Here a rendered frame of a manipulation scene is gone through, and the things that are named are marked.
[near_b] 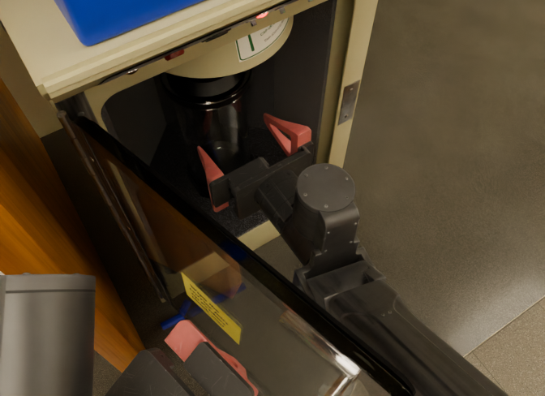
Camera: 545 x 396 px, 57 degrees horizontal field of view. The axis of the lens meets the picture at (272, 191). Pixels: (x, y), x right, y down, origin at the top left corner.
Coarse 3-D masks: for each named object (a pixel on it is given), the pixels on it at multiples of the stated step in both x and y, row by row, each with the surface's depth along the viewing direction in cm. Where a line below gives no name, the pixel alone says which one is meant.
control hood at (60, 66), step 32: (0, 0) 25; (32, 0) 25; (224, 0) 25; (256, 0) 25; (288, 0) 31; (32, 32) 24; (64, 32) 24; (128, 32) 24; (160, 32) 24; (192, 32) 25; (32, 64) 23; (64, 64) 23; (96, 64) 23; (128, 64) 24; (64, 96) 28
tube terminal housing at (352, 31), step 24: (360, 0) 49; (264, 24) 44; (336, 24) 54; (360, 24) 51; (192, 48) 41; (216, 48) 43; (336, 48) 57; (360, 48) 55; (144, 72) 40; (336, 72) 60; (360, 72) 58; (96, 96) 39; (336, 96) 64; (336, 120) 64; (336, 144) 69; (240, 240) 74; (264, 240) 80
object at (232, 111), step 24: (168, 96) 59; (192, 96) 57; (216, 96) 57; (192, 120) 61; (216, 120) 61; (240, 120) 64; (192, 144) 66; (216, 144) 65; (240, 144) 67; (192, 168) 72
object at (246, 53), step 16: (256, 32) 47; (272, 32) 49; (288, 32) 51; (224, 48) 47; (240, 48) 47; (256, 48) 48; (272, 48) 50; (192, 64) 47; (208, 64) 47; (224, 64) 48; (240, 64) 48; (256, 64) 49
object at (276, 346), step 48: (96, 144) 36; (144, 192) 36; (144, 240) 49; (192, 240) 35; (240, 288) 35; (240, 336) 47; (288, 336) 34; (336, 336) 28; (288, 384) 47; (336, 384) 34; (384, 384) 27
